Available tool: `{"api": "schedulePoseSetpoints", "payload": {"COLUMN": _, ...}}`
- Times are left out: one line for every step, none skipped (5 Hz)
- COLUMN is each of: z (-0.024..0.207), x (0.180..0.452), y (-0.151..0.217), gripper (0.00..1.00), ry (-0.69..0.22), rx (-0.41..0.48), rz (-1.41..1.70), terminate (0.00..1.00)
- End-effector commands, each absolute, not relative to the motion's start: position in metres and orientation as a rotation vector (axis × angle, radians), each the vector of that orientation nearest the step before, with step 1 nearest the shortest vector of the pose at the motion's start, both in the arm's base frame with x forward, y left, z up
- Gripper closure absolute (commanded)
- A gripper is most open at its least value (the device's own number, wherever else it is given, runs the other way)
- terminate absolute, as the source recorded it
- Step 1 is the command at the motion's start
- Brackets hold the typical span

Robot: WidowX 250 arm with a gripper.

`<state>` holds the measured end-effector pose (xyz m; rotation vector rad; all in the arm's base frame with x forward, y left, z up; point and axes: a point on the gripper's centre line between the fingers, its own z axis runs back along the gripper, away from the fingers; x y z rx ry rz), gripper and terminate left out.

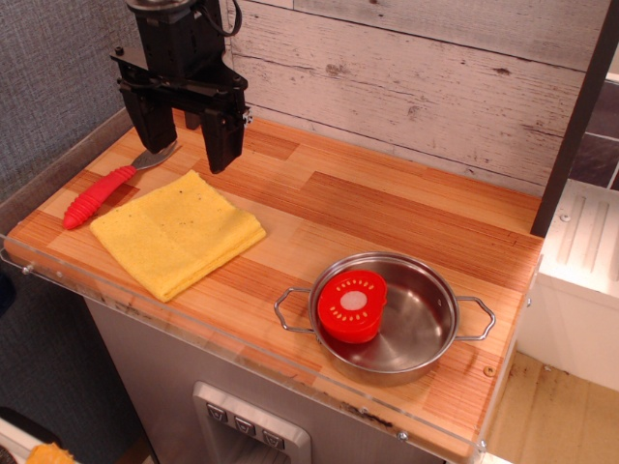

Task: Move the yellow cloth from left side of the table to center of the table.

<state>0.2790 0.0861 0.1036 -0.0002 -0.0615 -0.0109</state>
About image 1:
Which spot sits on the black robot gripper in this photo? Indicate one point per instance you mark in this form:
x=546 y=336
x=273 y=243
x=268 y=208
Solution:
x=180 y=65

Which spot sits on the yellow cloth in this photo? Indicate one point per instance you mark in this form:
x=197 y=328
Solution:
x=172 y=237

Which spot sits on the red toy tomato half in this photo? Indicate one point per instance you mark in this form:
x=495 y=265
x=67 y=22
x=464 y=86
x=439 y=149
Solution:
x=350 y=306

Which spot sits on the silver dispenser panel with buttons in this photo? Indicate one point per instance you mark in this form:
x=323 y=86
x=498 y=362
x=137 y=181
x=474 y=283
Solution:
x=236 y=431

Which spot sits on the stainless steel pot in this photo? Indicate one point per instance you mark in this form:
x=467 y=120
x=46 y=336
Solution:
x=419 y=322

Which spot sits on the yellow object bottom left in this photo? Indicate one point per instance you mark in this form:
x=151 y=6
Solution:
x=49 y=454

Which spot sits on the clear acrylic table guard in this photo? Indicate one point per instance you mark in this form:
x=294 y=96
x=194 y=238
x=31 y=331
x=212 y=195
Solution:
x=161 y=352

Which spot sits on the fork with red handle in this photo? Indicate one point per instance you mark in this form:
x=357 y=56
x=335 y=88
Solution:
x=89 y=201

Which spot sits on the dark right shelf post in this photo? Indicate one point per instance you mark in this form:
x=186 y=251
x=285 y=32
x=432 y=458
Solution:
x=587 y=98

